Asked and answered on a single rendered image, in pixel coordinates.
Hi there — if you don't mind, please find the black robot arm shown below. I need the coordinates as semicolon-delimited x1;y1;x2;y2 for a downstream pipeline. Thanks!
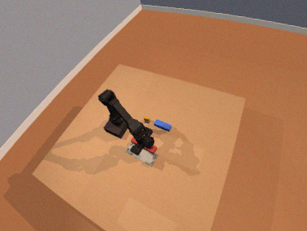
98;89;154;150

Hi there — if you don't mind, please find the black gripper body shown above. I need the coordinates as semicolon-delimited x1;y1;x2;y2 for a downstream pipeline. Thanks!
130;127;153;156

